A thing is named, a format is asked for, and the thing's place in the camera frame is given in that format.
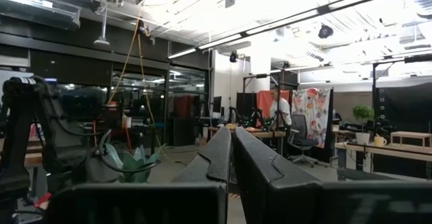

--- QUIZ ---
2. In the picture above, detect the grey office chair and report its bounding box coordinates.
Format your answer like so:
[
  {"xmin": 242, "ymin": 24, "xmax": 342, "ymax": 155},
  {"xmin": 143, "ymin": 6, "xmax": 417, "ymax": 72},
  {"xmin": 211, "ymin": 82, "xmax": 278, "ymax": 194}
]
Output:
[{"xmin": 286, "ymin": 113, "xmax": 320, "ymax": 168}]

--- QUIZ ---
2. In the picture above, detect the small tree in white pot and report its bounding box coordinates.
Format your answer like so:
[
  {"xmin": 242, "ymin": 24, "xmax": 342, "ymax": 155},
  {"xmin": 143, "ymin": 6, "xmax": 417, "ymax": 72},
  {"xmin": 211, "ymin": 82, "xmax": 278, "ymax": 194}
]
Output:
[{"xmin": 352, "ymin": 104, "xmax": 375, "ymax": 146}]

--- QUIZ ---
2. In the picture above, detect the wooden riser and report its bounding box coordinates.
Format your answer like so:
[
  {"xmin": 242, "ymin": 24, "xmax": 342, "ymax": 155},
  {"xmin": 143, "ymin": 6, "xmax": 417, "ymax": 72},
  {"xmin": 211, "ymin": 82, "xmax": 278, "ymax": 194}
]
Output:
[{"xmin": 390, "ymin": 131, "xmax": 432, "ymax": 148}]

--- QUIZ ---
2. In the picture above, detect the yellow mug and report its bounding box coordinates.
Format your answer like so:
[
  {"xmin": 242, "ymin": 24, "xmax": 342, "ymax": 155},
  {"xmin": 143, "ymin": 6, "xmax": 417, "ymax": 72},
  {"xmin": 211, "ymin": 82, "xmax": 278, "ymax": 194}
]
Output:
[{"xmin": 373, "ymin": 134, "xmax": 388, "ymax": 148}]

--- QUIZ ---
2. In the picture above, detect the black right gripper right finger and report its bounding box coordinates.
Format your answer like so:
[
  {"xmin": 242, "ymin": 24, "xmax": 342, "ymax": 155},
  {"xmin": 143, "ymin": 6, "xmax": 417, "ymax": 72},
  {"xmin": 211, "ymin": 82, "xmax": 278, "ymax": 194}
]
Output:
[{"xmin": 232, "ymin": 125, "xmax": 432, "ymax": 224}]

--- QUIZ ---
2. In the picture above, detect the black LED light bar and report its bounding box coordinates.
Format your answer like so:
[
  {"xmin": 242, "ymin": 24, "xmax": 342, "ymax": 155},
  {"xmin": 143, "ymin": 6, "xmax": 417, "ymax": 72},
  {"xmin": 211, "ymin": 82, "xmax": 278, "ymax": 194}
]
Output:
[{"xmin": 167, "ymin": 0, "xmax": 432, "ymax": 60}]

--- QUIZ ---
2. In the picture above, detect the orange-red hanging cloth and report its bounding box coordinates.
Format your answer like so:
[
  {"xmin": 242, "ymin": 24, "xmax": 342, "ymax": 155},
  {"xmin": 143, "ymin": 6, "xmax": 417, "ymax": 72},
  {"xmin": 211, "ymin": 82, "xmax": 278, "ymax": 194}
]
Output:
[{"xmin": 256, "ymin": 89, "xmax": 291, "ymax": 127}]

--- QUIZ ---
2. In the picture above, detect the snake plant in white pot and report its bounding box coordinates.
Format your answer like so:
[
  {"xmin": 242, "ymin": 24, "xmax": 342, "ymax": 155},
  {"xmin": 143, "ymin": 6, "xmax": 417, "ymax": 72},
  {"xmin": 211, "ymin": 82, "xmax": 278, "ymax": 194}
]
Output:
[{"xmin": 103, "ymin": 142, "xmax": 168, "ymax": 184}]

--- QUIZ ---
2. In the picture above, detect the grey pendant lamp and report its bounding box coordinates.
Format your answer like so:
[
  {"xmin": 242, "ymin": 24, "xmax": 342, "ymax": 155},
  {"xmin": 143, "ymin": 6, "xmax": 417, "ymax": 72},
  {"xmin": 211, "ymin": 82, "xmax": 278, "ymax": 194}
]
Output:
[{"xmin": 93, "ymin": 4, "xmax": 111, "ymax": 47}]

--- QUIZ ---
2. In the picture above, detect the person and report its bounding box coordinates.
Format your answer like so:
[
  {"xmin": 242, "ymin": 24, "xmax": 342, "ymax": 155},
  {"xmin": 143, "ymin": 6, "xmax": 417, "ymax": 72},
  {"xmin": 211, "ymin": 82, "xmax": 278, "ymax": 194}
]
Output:
[{"xmin": 269, "ymin": 86, "xmax": 293, "ymax": 130}]

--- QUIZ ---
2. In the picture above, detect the floral hanging cloth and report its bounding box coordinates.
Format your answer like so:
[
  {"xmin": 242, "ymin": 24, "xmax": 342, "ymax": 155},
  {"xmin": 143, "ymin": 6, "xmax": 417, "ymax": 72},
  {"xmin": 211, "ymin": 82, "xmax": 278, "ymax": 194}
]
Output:
[{"xmin": 290, "ymin": 87, "xmax": 333, "ymax": 149}]

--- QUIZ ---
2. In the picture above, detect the black computer monitor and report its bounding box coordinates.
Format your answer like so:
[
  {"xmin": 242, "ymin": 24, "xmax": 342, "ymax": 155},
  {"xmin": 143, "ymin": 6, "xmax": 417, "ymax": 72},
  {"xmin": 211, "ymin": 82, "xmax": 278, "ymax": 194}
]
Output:
[{"xmin": 212, "ymin": 96, "xmax": 223, "ymax": 114}]

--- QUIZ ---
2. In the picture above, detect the long wooden table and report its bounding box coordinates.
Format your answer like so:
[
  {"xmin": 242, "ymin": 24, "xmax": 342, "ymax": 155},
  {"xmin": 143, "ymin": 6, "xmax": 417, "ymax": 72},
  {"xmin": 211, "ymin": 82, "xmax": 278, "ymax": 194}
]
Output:
[{"xmin": 333, "ymin": 142, "xmax": 432, "ymax": 181}]

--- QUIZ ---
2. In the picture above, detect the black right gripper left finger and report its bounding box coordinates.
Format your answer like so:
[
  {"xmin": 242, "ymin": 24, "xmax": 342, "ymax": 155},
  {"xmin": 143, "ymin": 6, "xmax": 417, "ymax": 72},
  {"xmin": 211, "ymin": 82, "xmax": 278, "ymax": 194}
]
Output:
[{"xmin": 45, "ymin": 125, "xmax": 234, "ymax": 224}]

